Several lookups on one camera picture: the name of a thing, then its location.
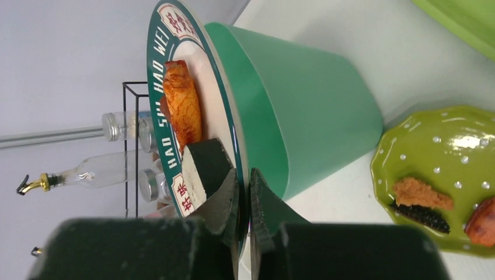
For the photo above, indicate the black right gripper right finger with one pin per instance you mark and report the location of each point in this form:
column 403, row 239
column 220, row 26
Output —
column 284, row 245

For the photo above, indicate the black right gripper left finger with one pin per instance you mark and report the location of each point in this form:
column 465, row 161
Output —
column 204, row 245

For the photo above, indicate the glass jar chrome rim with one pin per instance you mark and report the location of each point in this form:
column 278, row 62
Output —
column 153, row 185
column 146, row 135

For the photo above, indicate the glass bottle gold spout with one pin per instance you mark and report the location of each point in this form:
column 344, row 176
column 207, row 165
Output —
column 93, row 172

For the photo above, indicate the teal plastic bin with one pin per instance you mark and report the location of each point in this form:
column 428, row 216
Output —
column 305, row 113

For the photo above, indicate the black wire rack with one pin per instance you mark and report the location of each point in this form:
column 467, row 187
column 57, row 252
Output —
column 132, row 93

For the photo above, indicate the green dotted small plate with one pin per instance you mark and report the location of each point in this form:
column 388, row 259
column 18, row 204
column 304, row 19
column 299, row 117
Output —
column 452, row 150

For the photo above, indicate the teal rimmed white plate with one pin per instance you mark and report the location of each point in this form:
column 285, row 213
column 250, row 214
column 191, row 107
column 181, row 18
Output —
column 210, row 52

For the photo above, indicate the silver lid blue shaker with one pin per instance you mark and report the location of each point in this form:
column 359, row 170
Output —
column 119, row 126

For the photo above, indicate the glass bottle brown contents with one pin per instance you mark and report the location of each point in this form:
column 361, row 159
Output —
column 36, row 251

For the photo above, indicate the white sushi roll piece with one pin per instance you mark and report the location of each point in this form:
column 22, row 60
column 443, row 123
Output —
column 205, row 166

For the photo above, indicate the orange fried cutlet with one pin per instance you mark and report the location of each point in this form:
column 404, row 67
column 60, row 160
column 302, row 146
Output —
column 410, row 191

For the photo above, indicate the dark sea cucumber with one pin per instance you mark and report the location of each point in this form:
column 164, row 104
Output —
column 423, row 215

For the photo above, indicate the orange chicken wing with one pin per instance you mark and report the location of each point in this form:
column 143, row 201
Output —
column 180, row 103

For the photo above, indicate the orange fried nugget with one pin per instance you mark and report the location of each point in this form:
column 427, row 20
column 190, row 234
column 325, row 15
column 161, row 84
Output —
column 480, row 226

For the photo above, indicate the lime green plastic tub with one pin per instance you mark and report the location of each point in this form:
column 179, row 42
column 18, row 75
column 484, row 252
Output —
column 472, row 21

